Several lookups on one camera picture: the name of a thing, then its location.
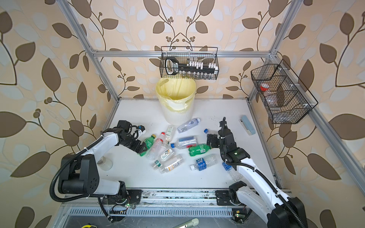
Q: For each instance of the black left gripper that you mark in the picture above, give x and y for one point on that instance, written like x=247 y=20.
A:
x=134 y=148

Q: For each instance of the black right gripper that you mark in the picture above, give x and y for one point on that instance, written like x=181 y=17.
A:
x=215 y=138

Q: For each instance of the dark green bottle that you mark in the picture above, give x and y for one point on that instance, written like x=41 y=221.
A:
x=148 y=144

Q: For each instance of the clear bottle red cap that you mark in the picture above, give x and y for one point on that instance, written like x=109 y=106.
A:
x=156 y=147

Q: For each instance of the green sprite bottle yellow cap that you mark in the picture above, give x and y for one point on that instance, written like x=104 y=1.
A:
x=199 y=150

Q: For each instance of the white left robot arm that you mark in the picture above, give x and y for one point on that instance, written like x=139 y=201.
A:
x=78 y=176

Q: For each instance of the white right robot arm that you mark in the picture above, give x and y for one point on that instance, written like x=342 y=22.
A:
x=275 y=207

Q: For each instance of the white ribbed trash bin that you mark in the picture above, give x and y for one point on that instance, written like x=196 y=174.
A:
x=176 y=112

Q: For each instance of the yellow bin liner bag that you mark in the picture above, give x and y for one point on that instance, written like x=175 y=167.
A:
x=176 y=94

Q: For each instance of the small bottle green white label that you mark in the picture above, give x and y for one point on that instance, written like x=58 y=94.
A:
x=169 y=133

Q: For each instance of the water bottle blue label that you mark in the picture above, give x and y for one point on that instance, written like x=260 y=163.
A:
x=235 y=176

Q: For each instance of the clear bottle yellow label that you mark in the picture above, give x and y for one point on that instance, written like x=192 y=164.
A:
x=171 y=164

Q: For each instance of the clear bottle blue pink label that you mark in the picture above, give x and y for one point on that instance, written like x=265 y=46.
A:
x=184 y=143

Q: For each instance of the red capped jar in basket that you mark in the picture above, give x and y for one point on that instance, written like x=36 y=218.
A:
x=265 y=88

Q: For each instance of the black tool in basket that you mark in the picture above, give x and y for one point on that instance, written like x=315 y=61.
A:
x=173 y=67

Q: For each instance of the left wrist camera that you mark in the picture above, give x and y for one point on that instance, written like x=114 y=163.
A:
x=140 y=130

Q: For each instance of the metal base rail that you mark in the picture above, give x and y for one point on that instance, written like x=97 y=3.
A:
x=221 y=197

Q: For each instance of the black wire basket right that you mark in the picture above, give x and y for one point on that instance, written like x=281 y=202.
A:
x=289 y=99

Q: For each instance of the black wire basket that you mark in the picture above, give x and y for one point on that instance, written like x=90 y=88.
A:
x=184 y=54
x=289 y=99

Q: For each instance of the black wire basket back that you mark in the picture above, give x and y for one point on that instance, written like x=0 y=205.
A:
x=184 y=54

